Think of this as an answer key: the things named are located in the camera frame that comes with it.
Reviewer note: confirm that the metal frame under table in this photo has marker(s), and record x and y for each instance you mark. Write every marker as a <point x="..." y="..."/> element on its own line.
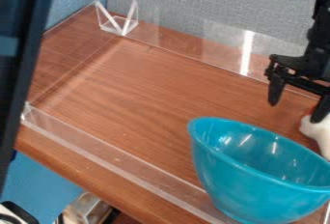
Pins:
<point x="87" y="210"/>

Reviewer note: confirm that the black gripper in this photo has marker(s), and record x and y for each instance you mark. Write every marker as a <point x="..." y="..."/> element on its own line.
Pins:
<point x="301" y="72"/>

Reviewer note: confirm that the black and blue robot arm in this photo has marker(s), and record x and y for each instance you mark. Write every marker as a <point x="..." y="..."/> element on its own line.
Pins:
<point x="23" y="20"/>

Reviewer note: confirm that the black and white wheel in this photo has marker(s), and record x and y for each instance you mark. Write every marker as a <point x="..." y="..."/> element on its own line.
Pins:
<point x="13" y="214"/>

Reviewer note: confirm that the clear acrylic corner bracket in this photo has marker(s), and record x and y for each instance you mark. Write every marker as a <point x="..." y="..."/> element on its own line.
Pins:
<point x="116" y="24"/>

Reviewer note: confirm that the blue plastic bowl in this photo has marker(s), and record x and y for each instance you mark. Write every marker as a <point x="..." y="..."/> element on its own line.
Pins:
<point x="261" y="177"/>

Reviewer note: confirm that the white and orange toy mushroom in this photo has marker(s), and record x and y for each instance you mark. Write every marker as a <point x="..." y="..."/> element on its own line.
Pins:
<point x="319" y="132"/>

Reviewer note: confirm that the clear acrylic table barrier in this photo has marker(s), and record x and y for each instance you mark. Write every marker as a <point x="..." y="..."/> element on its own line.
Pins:
<point x="113" y="99"/>

